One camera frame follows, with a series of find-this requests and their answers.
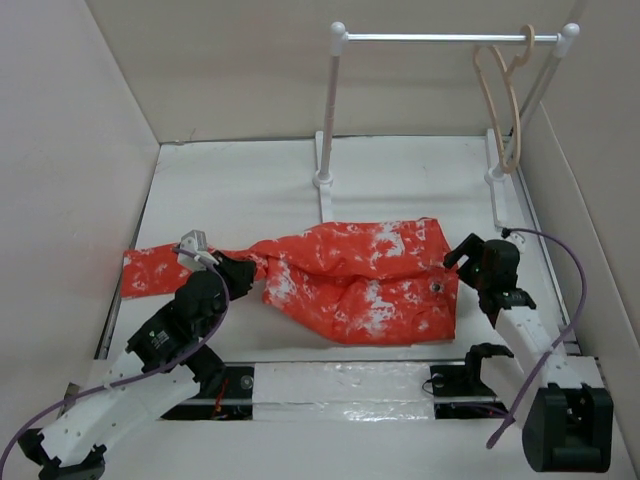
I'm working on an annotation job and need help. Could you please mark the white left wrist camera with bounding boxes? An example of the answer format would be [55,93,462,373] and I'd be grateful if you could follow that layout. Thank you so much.
[173,230,218,272]

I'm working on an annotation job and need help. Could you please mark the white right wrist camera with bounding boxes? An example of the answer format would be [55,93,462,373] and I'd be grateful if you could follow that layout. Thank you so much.
[500,228,526,254]

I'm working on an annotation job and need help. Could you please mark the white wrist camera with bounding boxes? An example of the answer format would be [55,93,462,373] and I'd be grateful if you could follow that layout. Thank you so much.
[173,230,218,272]
[500,228,526,254]

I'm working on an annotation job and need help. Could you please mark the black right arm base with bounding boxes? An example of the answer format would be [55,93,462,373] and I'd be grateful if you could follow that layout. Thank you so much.
[422,343,514,420]

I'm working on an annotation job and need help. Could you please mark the white clothes rack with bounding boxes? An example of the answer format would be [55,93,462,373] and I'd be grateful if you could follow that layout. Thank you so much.
[313,22,581,229]

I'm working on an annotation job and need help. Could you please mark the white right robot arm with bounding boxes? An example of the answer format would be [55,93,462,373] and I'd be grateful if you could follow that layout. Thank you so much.
[444,228,614,473]

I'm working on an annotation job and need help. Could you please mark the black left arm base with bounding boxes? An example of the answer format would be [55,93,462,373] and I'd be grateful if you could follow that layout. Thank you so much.
[161,346,255,421]

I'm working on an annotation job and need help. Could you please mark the red white patterned trousers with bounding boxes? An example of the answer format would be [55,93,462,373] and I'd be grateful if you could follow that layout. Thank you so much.
[122,216,459,347]

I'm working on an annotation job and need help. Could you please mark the wooden clothes hanger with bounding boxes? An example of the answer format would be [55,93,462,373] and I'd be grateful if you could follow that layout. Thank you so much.
[472,24,538,175]

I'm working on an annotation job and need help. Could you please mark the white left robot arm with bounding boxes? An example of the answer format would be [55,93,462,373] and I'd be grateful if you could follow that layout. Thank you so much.
[13,250,256,479]

